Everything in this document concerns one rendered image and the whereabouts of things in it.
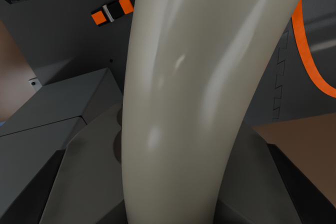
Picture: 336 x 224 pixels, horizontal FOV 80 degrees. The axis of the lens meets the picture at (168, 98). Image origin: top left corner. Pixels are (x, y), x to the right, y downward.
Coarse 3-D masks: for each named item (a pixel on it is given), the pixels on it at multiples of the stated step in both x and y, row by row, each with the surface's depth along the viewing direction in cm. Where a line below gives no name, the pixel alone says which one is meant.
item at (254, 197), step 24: (240, 144) 9; (264, 144) 9; (240, 168) 8; (264, 168) 8; (240, 192) 7; (264, 192) 7; (216, 216) 7; (240, 216) 6; (264, 216) 6; (288, 216) 6
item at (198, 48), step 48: (144, 0) 3; (192, 0) 3; (240, 0) 3; (288, 0) 3; (144, 48) 4; (192, 48) 3; (240, 48) 3; (144, 96) 4; (192, 96) 3; (240, 96) 4; (144, 144) 4; (192, 144) 4; (144, 192) 5; (192, 192) 5
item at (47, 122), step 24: (96, 72) 102; (48, 96) 94; (72, 96) 85; (96, 96) 84; (120, 96) 110; (24, 120) 79; (48, 120) 73; (72, 120) 68; (0, 144) 69; (24, 144) 64; (48, 144) 60; (0, 168) 57; (24, 168) 54; (0, 192) 49
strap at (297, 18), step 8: (296, 8) 90; (296, 16) 92; (296, 24) 93; (296, 32) 95; (304, 32) 95; (296, 40) 97; (304, 40) 98; (304, 48) 100; (304, 56) 102; (304, 64) 104; (312, 64) 104; (312, 72) 107; (312, 80) 109; (320, 80) 109; (320, 88) 112; (328, 88) 112
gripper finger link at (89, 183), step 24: (96, 120) 11; (120, 120) 12; (72, 144) 9; (96, 144) 9; (120, 144) 10; (72, 168) 8; (96, 168) 8; (120, 168) 8; (72, 192) 7; (96, 192) 7; (120, 192) 7; (48, 216) 6; (72, 216) 6; (96, 216) 6; (120, 216) 7
